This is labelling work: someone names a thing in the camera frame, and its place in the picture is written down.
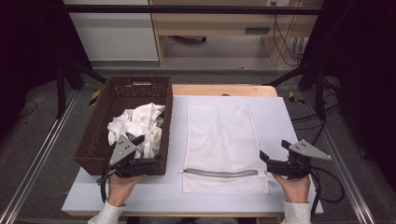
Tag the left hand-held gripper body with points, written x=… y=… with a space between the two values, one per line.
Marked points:
x=122 y=154

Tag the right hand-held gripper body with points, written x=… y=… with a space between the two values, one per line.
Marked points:
x=297 y=165

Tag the white garment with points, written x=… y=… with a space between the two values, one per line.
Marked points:
x=137 y=121

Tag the white mesh laundry bag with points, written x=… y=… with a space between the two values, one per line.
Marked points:
x=221 y=137

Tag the brown wicker basket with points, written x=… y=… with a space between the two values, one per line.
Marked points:
x=124 y=93

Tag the person's right hand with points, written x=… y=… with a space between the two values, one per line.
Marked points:
x=295 y=189

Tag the person's left hand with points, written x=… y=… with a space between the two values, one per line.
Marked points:
x=120 y=189

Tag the white table sheet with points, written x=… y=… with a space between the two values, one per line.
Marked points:
x=280 y=118

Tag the black metal stand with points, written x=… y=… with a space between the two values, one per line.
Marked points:
x=319 y=90
x=61 y=90

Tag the white cabinet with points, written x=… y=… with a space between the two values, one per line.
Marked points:
x=115 y=37

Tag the black curtain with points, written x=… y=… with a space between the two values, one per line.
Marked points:
x=28 y=46
x=364 y=62

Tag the black metal crossbar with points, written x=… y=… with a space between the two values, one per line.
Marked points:
x=186 y=9

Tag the wooden desk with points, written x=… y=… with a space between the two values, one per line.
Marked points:
x=218 y=23

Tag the aluminium rail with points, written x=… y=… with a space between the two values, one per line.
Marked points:
x=345 y=174
x=40 y=146

